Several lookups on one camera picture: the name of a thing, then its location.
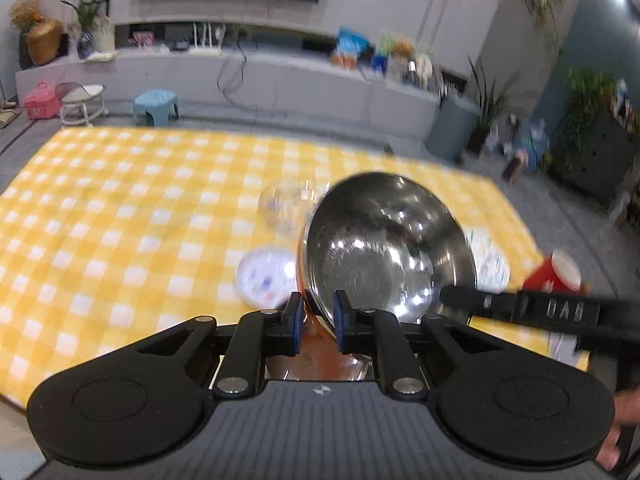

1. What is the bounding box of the person's right hand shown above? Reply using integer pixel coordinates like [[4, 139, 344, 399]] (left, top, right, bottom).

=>
[[596, 391, 640, 472]]

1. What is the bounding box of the golden round vase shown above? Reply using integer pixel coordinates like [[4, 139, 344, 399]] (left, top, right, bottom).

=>
[[26, 19, 64, 66]]

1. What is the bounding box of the grey television cabinet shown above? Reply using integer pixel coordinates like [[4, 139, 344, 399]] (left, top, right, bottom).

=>
[[15, 22, 471, 126]]

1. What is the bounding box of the tall leafy potted plant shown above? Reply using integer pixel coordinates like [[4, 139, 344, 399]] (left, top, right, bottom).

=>
[[465, 57, 518, 156]]

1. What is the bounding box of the stainless steel bowl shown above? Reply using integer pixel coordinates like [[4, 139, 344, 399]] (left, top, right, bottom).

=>
[[297, 172, 478, 382]]

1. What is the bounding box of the red cup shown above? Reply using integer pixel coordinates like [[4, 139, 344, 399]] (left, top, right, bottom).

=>
[[522, 251, 583, 293]]

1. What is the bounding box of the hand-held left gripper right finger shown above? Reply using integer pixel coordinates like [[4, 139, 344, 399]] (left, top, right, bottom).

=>
[[332, 290, 501, 403]]

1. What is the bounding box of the green plant in blue vase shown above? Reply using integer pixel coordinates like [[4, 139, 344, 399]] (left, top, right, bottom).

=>
[[62, 0, 108, 60]]

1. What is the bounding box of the dried flower bunch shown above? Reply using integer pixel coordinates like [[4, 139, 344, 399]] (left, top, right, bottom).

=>
[[9, 0, 46, 33]]

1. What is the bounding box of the white router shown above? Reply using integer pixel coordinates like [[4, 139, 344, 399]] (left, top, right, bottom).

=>
[[190, 20, 223, 56]]

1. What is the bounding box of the light blue plastic stool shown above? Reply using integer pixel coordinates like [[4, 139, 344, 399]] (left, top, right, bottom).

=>
[[132, 89, 181, 127]]

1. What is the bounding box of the large white printed plate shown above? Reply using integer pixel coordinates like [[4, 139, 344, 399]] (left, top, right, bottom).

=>
[[465, 227, 512, 292]]

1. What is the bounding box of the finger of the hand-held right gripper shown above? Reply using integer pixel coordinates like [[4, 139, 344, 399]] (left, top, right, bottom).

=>
[[439, 284, 640, 335]]

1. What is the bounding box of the pile of snack bags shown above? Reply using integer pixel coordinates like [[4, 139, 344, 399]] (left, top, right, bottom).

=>
[[330, 27, 433, 83]]

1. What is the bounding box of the dark planter box with plants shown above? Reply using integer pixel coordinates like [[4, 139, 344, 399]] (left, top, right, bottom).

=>
[[547, 67, 632, 206]]

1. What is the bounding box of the grey trash bin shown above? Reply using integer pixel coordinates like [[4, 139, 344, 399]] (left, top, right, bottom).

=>
[[425, 95, 483, 163]]

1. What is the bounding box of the white round stool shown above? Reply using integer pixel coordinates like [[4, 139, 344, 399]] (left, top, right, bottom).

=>
[[55, 82, 108, 127]]

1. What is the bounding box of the pink storage box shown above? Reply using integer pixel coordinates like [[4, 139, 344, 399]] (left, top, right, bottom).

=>
[[24, 81, 62, 121]]

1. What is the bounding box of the black cable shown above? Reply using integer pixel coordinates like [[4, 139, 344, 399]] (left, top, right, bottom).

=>
[[215, 35, 251, 106]]

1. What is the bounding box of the hanging vine plant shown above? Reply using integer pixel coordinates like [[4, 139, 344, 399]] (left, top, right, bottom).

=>
[[517, 0, 563, 53]]

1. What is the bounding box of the small white printed plate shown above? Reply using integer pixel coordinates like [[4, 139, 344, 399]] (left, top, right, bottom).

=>
[[236, 246, 301, 311]]

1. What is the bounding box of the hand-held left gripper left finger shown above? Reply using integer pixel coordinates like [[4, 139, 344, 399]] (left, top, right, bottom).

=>
[[132, 291, 304, 401]]

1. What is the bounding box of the yellow checkered tablecloth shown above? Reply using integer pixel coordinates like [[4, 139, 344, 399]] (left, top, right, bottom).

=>
[[0, 127, 591, 408]]

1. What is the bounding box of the patterned clear glass plate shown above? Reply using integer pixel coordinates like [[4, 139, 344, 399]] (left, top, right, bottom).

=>
[[259, 177, 331, 236]]

